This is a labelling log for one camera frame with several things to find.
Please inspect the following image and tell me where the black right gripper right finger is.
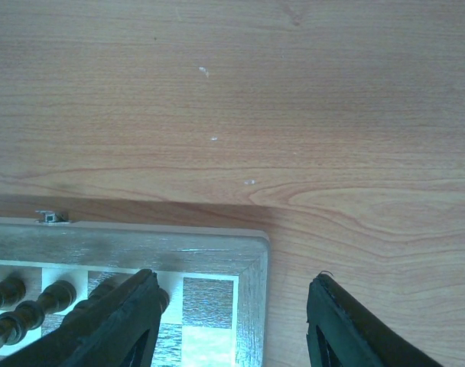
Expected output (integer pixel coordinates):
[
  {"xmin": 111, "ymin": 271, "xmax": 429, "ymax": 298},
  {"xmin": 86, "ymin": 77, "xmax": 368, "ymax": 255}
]
[{"xmin": 306, "ymin": 273, "xmax": 440, "ymax": 366}]

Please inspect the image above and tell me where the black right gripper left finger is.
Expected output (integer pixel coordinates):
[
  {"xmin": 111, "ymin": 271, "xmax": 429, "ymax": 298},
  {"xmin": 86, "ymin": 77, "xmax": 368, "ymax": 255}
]
[{"xmin": 0, "ymin": 269, "xmax": 160, "ymax": 366}]

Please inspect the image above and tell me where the dark chess knight piece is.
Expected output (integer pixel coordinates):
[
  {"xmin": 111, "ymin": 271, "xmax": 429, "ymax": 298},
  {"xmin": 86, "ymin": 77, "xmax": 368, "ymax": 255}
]
[{"xmin": 0, "ymin": 280, "xmax": 76, "ymax": 348}]

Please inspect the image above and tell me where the dark chess piece tall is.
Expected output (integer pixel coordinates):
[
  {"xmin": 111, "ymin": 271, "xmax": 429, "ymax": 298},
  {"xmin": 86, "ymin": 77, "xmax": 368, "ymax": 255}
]
[{"xmin": 0, "ymin": 277, "xmax": 26, "ymax": 308}]

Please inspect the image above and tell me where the wooden chess board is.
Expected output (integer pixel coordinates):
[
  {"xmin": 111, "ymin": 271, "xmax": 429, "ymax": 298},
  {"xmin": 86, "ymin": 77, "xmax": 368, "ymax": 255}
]
[{"xmin": 0, "ymin": 215, "xmax": 270, "ymax": 366}]

